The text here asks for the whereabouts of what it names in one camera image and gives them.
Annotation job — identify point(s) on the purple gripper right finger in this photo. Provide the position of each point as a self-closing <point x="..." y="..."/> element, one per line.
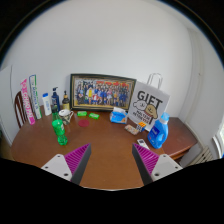
<point x="152" y="166"/>

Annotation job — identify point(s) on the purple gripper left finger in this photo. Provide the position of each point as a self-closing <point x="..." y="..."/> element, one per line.
<point x="71" y="166"/>

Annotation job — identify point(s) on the white remote control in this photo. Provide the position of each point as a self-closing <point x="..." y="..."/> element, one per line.
<point x="142" y="143"/>

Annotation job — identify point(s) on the blue detergent bottle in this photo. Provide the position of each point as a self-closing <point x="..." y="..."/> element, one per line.
<point x="159" y="132"/>

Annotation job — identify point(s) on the rubiks cube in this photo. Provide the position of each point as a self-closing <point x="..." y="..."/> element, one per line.
<point x="141" y="126"/>

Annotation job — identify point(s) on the red round coaster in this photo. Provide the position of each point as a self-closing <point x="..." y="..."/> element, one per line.
<point x="83" y="123"/>

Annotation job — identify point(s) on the snack packet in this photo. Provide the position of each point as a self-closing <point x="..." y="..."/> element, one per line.
<point x="131" y="129"/>

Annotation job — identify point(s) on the green plastic bottle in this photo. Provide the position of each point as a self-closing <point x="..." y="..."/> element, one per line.
<point x="59" y="130"/>

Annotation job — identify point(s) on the patterned ceramic mug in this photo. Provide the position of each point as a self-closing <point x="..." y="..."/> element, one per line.
<point x="66" y="115"/>

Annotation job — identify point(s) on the white radiator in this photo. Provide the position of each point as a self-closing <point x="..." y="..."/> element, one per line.
<point x="204" y="156"/>

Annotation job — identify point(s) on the green soap bar left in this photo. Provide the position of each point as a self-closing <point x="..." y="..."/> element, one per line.
<point x="81" y="113"/>

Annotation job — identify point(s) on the green soap bar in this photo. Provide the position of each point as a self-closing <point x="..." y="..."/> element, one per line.
<point x="93" y="115"/>
<point x="81" y="113"/>

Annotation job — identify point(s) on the green soap bar right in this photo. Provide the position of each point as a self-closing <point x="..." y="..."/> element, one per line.
<point x="93" y="115"/>

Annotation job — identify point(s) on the small green bottle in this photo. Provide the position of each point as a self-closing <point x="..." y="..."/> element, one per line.
<point x="55" y="115"/>

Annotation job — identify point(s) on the blue tissue pack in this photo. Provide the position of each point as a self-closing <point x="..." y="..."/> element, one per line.
<point x="118" y="115"/>

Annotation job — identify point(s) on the white gift paper bag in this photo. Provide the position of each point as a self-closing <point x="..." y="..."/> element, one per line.
<point x="148" y="101"/>

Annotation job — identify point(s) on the amber pump bottle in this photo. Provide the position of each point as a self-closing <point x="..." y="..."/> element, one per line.
<point x="66" y="101"/>

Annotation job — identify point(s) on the dark blue pump bottle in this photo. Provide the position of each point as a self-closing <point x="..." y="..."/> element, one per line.
<point x="55" y="98"/>

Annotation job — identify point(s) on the white lotion bottle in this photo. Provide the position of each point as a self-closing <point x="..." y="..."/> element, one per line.
<point x="46" y="103"/>

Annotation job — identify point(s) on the framed group photo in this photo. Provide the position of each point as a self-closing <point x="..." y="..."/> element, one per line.
<point x="100" y="92"/>

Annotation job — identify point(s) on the wooden chair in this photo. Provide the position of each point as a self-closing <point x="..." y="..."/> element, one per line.
<point x="20" y="113"/>

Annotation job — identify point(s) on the pink toothpaste box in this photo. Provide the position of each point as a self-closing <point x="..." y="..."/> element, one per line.
<point x="26" y="101"/>

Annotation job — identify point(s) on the green white toothpaste box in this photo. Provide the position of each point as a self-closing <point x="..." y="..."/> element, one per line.
<point x="34" y="96"/>

